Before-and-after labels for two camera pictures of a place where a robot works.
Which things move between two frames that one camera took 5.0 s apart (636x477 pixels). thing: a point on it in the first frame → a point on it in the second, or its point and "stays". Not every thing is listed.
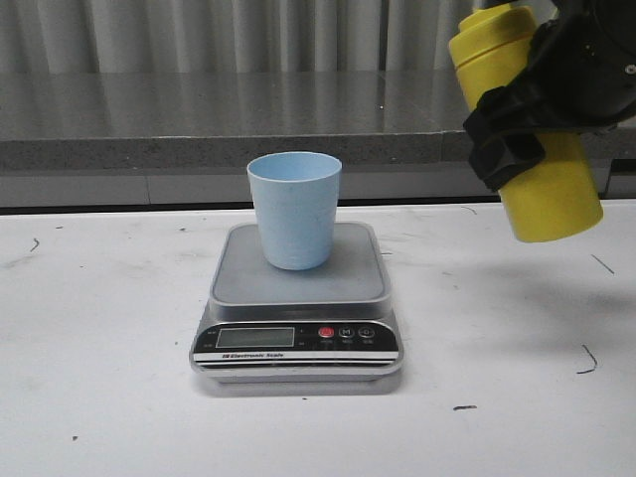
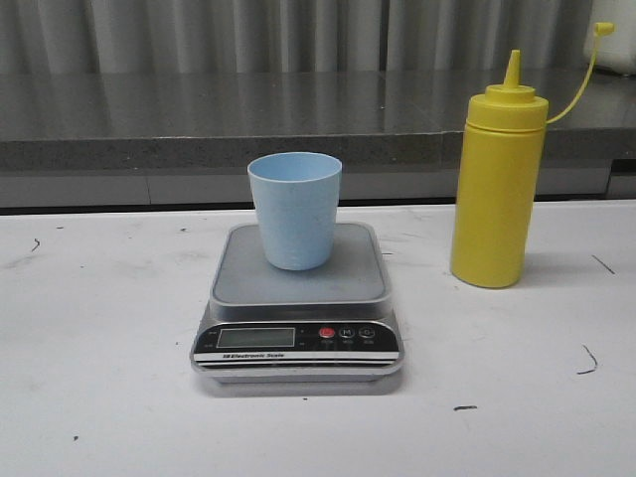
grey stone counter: (183, 138) stays
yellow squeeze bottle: (559, 199) → (501, 157)
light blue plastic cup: (296, 195) stays
